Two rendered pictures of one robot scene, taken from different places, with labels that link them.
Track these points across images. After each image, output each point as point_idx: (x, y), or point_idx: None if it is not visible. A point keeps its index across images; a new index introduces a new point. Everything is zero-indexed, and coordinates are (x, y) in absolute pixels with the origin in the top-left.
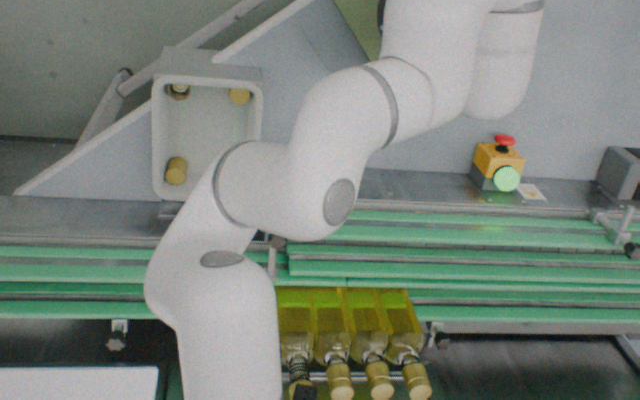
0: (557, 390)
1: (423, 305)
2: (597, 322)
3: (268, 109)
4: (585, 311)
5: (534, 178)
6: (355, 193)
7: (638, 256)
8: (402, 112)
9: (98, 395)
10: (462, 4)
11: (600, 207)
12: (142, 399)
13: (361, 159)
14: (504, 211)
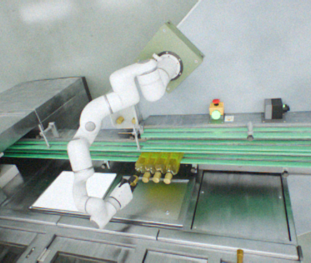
0: (241, 190)
1: (191, 158)
2: (255, 165)
3: (141, 99)
4: (252, 161)
5: (236, 113)
6: (95, 124)
7: (251, 139)
8: (111, 104)
9: (100, 179)
10: (119, 78)
11: (253, 123)
12: (109, 181)
13: (96, 116)
14: (214, 126)
